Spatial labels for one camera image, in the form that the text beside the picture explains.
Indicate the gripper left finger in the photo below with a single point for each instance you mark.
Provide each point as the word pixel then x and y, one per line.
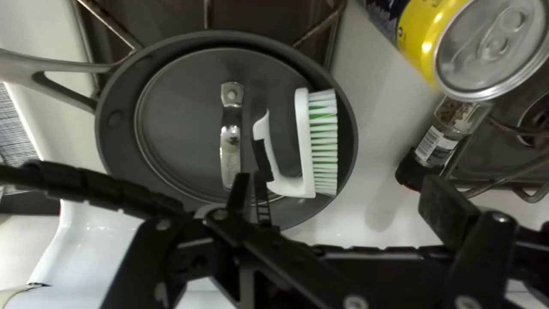
pixel 257 257

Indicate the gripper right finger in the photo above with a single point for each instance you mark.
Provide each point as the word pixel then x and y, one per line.
pixel 484 249

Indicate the white brush with green bristles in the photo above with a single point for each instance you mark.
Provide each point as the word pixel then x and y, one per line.
pixel 303 141

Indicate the grey frying pan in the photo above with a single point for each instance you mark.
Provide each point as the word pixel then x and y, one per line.
pixel 120 141

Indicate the dark stove burner grate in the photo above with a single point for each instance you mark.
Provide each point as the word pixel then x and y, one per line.
pixel 171 17
pixel 506 141

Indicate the glass pepper grinder black cap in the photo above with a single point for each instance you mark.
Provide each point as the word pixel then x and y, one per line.
pixel 441 137

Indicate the yellow drink can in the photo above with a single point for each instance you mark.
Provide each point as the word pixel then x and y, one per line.
pixel 422 38

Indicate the grey woven cloth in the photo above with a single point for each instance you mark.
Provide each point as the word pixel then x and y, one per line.
pixel 15 137

